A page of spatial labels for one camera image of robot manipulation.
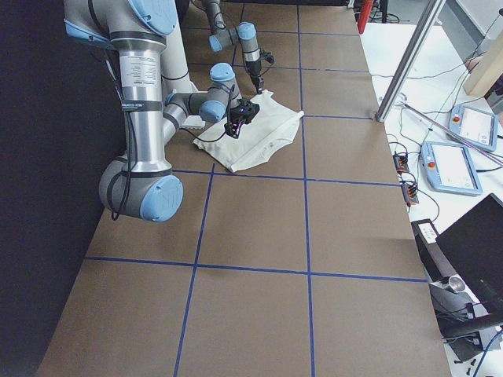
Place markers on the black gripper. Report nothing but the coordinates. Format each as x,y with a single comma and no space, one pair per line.
255,70
236,118

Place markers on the cream long-sleeve printed shirt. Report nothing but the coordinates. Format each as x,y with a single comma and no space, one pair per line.
274,127

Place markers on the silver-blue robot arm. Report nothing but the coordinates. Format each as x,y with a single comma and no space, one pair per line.
244,34
157,97

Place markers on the red fire extinguisher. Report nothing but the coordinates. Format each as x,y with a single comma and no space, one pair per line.
363,18

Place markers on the far orange connector block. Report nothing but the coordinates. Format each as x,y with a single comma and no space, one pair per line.
401,163

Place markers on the orange connector block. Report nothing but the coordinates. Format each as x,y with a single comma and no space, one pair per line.
401,163
409,192

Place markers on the near orange connector block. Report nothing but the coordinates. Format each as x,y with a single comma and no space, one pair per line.
409,192

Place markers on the near grey teach pendant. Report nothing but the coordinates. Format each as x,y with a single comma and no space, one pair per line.
449,168

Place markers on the grey teach pendant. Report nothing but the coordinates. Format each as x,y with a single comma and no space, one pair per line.
449,168
478,126

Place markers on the black box white label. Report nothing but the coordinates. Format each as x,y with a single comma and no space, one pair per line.
425,230

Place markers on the far grey teach pendant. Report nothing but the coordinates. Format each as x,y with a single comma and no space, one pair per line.
478,126

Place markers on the black monitor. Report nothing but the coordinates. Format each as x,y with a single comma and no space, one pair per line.
473,246

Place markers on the grey aluminium frame post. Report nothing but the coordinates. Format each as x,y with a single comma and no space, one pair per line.
419,36

